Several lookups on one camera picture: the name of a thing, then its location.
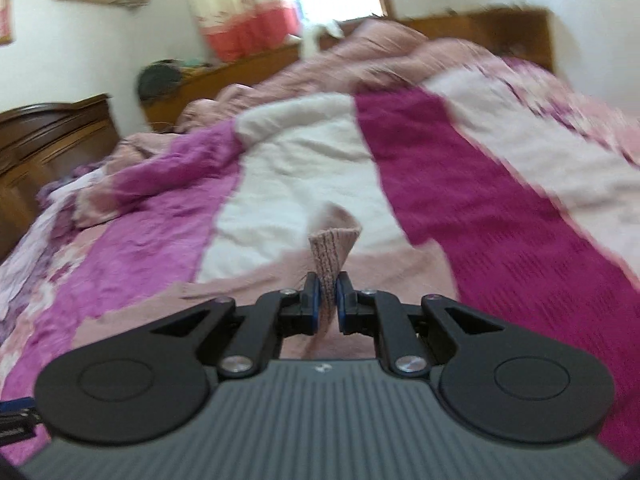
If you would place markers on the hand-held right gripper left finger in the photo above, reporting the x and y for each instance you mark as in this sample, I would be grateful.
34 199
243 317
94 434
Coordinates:
312 306

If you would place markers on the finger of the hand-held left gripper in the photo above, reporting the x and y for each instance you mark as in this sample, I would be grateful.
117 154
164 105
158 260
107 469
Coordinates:
15 404

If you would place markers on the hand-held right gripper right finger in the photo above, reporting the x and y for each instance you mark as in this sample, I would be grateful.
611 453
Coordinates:
342 306

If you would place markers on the pink white magenta patchwork quilt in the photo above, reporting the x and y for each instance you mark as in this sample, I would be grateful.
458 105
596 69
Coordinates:
300 170

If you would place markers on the dusty pink blanket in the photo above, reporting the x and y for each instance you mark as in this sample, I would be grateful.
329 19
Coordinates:
360 55

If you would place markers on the white object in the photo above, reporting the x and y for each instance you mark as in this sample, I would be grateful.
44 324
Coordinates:
315 37

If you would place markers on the dark carved wooden cabinet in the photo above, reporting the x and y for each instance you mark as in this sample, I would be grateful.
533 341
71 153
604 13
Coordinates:
50 135

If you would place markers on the dark round object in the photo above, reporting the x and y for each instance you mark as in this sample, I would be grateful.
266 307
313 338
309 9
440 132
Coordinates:
159 79

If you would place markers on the floral pink curtain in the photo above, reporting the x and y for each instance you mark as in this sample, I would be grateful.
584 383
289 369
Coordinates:
240 10

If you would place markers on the wooden bed headboard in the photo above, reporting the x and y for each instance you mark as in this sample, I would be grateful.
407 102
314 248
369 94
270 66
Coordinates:
500 30

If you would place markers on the framed wall poster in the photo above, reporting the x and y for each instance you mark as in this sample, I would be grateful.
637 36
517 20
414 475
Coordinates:
5 0

